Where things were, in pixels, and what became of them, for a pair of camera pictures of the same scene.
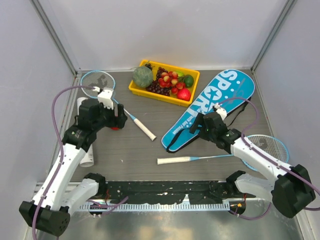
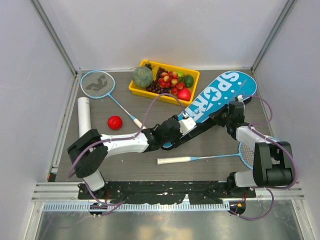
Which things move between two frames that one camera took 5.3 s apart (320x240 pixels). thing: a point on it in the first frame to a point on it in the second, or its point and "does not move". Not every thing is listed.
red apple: [184, 94] does not move
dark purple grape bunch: [155, 87] does not move
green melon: [142, 76] does not move
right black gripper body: [207, 134] to [221, 117]
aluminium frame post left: [55, 37] does not move
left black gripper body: [107, 117] to [174, 140]
